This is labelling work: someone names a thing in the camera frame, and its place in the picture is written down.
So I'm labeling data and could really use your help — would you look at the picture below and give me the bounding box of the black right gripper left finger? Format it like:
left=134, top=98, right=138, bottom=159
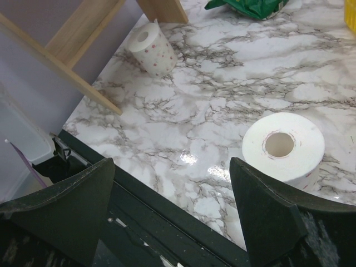
left=1, top=159, right=115, bottom=266

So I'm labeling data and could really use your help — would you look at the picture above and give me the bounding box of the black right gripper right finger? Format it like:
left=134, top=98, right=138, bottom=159
left=229, top=157, right=355, bottom=266

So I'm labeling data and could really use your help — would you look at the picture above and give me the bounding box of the white dotted roll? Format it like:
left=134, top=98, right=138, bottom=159
left=127, top=22, right=177, bottom=78
left=242, top=112, right=325, bottom=192

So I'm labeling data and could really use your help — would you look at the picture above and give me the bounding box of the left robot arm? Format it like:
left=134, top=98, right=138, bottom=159
left=1, top=85, right=87, bottom=188

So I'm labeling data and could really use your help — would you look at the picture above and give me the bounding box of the wooden shelf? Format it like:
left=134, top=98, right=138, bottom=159
left=0, top=0, right=189, bottom=116

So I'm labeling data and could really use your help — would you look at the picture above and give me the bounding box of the green chips bag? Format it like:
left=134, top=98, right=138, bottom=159
left=204, top=0, right=289, bottom=20

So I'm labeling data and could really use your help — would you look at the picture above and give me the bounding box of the yellow plastic basket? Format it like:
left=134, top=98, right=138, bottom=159
left=344, top=0, right=356, bottom=33

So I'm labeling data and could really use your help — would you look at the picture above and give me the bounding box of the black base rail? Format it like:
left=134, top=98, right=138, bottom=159
left=58, top=131, right=250, bottom=266

